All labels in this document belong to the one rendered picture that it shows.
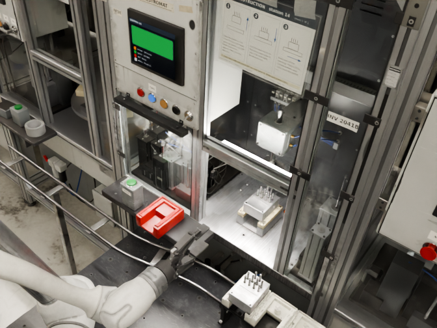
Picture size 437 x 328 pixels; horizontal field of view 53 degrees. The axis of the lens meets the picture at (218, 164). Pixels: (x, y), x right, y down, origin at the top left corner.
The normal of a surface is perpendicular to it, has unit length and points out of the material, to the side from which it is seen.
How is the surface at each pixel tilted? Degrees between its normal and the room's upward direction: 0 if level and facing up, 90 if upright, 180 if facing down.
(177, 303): 0
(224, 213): 0
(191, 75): 90
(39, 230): 0
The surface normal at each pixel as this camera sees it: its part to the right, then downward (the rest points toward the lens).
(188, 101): -0.62, 0.47
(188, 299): 0.06, -0.78
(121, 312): 0.42, -0.28
